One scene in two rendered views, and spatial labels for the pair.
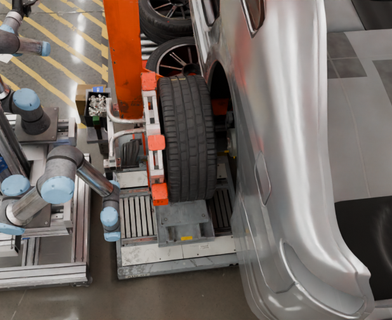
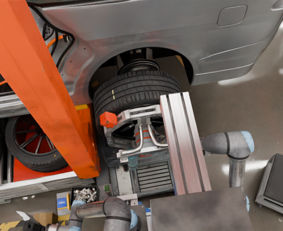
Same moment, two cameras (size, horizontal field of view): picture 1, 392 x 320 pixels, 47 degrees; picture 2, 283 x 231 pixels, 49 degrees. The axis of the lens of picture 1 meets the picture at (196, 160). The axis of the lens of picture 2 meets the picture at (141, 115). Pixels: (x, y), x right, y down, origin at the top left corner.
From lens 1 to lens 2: 169 cm
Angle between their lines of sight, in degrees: 39
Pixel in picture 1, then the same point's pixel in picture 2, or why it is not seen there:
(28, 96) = not seen: hidden behind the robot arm
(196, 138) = (164, 82)
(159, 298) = (207, 159)
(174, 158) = not seen: hidden behind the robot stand
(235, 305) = (205, 114)
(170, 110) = (148, 94)
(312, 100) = not seen: outside the picture
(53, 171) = (239, 140)
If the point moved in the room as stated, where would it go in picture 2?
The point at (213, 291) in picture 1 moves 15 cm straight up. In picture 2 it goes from (198, 127) to (200, 120)
